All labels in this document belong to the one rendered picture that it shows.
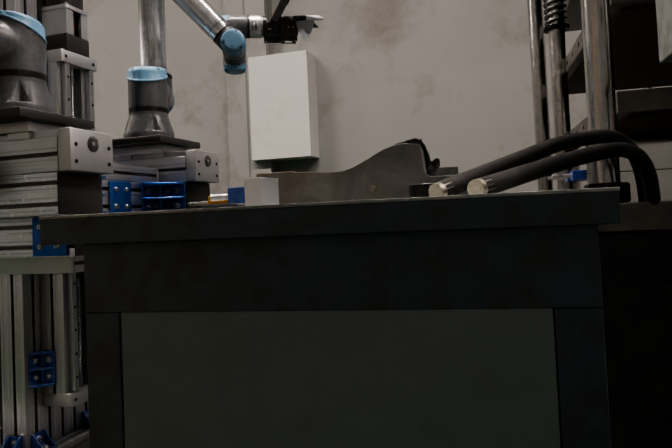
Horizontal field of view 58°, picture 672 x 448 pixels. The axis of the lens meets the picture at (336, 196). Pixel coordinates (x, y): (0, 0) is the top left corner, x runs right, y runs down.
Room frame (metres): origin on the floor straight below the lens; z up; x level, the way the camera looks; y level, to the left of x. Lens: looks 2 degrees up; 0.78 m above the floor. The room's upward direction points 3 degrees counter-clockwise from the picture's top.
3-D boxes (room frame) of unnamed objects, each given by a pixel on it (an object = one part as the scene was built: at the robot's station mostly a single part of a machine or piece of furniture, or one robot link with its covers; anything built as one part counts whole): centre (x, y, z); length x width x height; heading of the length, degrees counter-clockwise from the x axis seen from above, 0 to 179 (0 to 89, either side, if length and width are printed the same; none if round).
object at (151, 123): (1.84, 0.56, 1.09); 0.15 x 0.15 x 0.10
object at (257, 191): (1.06, 0.17, 0.83); 0.13 x 0.05 x 0.05; 60
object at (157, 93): (1.84, 0.56, 1.20); 0.13 x 0.12 x 0.14; 8
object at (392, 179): (1.45, -0.09, 0.87); 0.50 x 0.26 x 0.14; 77
